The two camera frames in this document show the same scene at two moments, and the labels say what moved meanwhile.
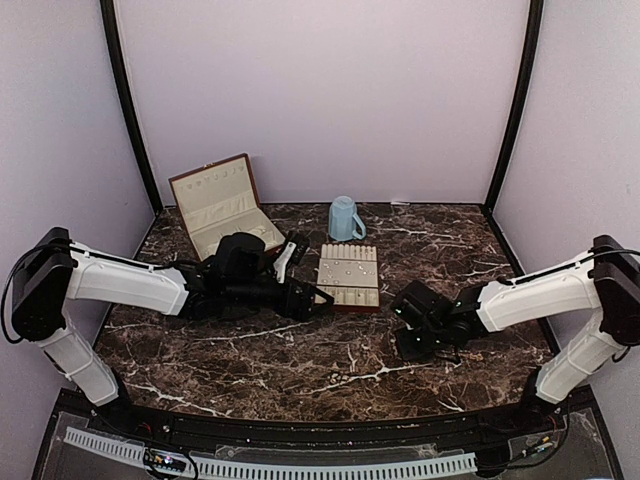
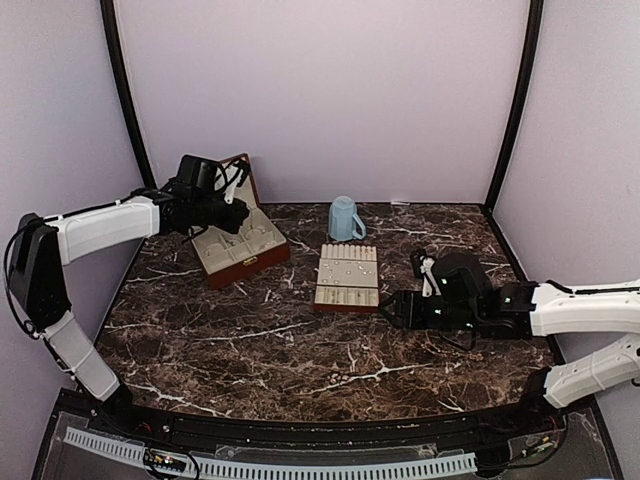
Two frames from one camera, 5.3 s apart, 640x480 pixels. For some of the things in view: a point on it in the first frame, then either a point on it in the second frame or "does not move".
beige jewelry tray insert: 350,274 does not move
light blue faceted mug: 343,221 does not move
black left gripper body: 243,294 to 206,215
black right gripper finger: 418,344 to 396,315
